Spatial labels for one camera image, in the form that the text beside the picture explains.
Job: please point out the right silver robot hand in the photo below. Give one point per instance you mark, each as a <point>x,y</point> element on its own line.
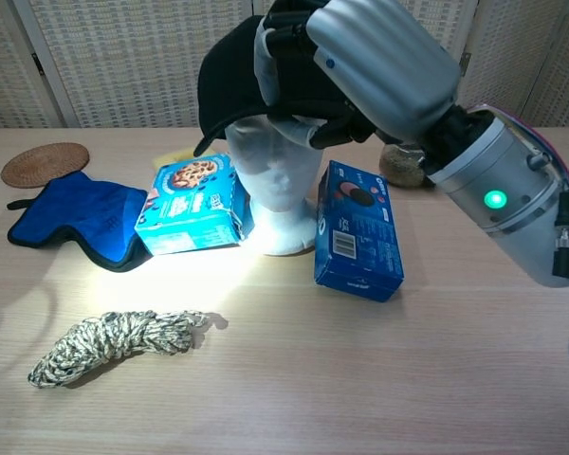
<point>379,61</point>

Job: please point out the black baseball cap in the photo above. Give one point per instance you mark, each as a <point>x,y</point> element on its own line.
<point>230,71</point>

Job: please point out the dark screen hinge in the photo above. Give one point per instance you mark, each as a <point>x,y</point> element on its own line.
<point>464,61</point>
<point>38,64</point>

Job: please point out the glass jar with black lid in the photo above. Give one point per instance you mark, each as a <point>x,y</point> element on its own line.
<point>400,166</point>

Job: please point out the white foam mannequin head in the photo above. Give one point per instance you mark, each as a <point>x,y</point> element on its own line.
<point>275,199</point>

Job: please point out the dark blue Oreo box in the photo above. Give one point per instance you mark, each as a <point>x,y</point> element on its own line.
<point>360,237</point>

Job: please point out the yellow sponge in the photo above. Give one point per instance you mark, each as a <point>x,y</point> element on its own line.
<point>173,155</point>

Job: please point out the light blue cookie box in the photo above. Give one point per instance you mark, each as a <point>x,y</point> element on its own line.
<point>194,208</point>

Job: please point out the woven folding screen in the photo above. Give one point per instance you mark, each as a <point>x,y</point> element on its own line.
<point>123,57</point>

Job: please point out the blue oven mitt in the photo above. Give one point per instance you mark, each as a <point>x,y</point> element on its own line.
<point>85,213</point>

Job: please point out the round woven rattan coaster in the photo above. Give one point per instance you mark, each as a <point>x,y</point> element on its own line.
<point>42,163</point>

